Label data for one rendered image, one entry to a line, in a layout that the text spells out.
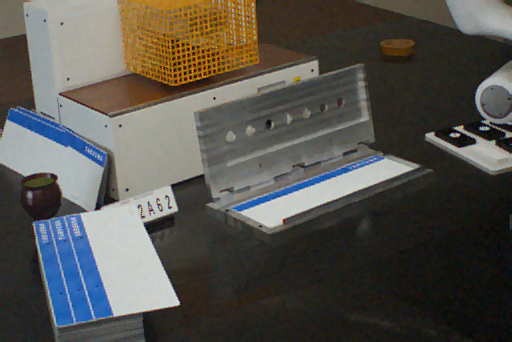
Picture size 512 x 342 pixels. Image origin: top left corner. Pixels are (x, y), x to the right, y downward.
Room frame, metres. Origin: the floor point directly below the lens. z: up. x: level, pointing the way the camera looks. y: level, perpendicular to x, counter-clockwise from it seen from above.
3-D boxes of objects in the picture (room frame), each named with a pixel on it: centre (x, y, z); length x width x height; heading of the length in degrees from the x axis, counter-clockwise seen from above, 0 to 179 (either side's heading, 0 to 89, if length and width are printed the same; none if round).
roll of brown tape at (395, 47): (3.07, -0.42, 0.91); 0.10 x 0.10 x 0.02
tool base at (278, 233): (2.01, -0.12, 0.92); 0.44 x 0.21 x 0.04; 127
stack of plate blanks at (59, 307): (1.56, 0.31, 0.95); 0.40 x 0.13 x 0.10; 15
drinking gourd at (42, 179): (1.92, 0.44, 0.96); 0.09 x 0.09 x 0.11
